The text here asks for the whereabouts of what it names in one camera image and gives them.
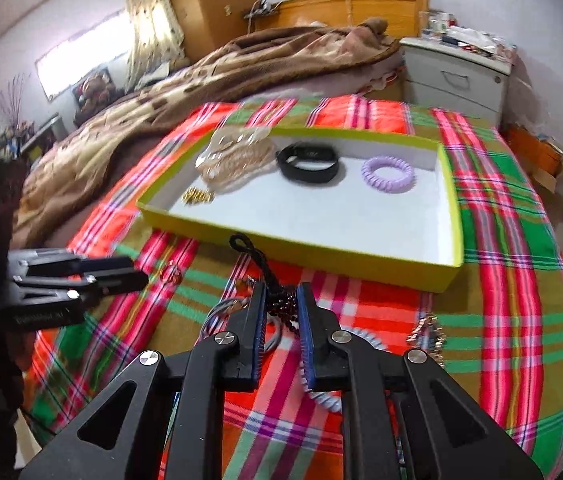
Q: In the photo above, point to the brown fleece blanket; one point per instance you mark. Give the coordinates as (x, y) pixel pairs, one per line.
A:
(75, 169)

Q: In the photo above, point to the orange box on floor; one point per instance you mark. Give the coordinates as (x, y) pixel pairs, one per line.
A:
(539, 156)

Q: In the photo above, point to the wooden headboard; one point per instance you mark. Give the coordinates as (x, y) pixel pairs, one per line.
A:
(402, 16)

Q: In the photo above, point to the yellow-green shallow tray box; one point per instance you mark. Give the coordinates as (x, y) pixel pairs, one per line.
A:
(412, 239)

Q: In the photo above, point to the grey bedside cabinet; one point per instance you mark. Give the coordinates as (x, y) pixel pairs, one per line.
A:
(442, 76)

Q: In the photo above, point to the beige hair claw clip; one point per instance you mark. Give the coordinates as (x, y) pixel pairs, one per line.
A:
(234, 153)

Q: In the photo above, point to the patterned curtain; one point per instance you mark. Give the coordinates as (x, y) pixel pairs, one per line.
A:
(157, 38)

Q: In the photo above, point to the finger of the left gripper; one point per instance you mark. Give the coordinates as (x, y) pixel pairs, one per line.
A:
(72, 264)
(88, 287)

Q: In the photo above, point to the clutter on cabinet top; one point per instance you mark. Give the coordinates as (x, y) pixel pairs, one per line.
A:
(441, 26)

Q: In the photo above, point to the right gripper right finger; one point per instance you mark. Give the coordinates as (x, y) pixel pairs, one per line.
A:
(404, 417)

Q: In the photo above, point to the black smart band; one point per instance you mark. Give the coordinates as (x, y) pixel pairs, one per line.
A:
(308, 162)

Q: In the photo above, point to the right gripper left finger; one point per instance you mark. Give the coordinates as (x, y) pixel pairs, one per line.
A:
(162, 416)

